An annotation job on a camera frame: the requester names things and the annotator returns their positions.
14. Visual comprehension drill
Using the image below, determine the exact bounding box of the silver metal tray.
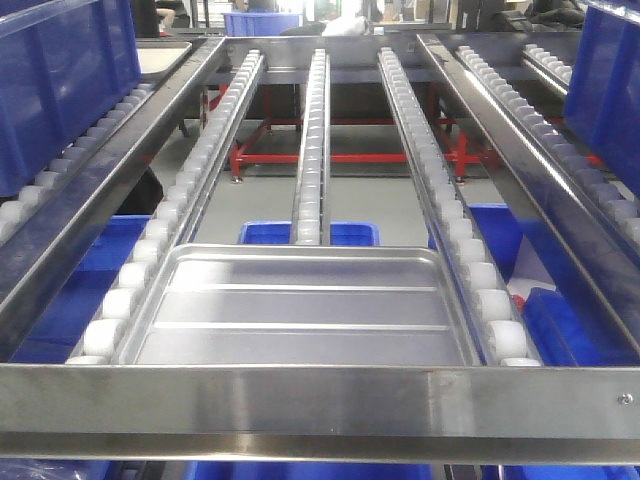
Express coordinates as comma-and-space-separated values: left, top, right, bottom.
115, 244, 479, 367

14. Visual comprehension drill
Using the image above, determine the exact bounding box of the far right roller track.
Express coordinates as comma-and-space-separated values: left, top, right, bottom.
457, 45, 639, 245

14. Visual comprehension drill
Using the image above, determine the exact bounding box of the middle white roller track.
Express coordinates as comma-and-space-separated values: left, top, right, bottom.
290, 49, 331, 246

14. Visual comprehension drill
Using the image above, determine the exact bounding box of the blue bin lower left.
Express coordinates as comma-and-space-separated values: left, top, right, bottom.
10, 215, 150, 364

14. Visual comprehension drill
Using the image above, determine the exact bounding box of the blue bin lower right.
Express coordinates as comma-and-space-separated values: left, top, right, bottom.
429, 203, 640, 367

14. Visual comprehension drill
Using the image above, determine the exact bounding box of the small blue bin below centre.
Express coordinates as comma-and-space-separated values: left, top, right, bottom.
238, 221, 380, 246

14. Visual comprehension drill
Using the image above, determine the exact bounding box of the blue bin upper right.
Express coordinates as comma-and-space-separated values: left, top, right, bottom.
564, 8, 639, 194

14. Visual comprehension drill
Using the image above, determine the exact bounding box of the red metal floor frame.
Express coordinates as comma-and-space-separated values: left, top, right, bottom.
207, 82, 601, 183

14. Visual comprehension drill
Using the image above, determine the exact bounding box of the blue bin upper left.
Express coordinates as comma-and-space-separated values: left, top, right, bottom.
1, 1, 141, 197

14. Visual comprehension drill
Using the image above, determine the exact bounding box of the distant blue crate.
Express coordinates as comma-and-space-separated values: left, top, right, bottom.
223, 11, 302, 37

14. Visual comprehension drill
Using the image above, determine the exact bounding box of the far left roller track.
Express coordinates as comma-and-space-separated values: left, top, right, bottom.
1, 83, 152, 244

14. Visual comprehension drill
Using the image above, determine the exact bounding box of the steel flow rack frame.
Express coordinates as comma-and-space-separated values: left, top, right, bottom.
1, 35, 639, 465

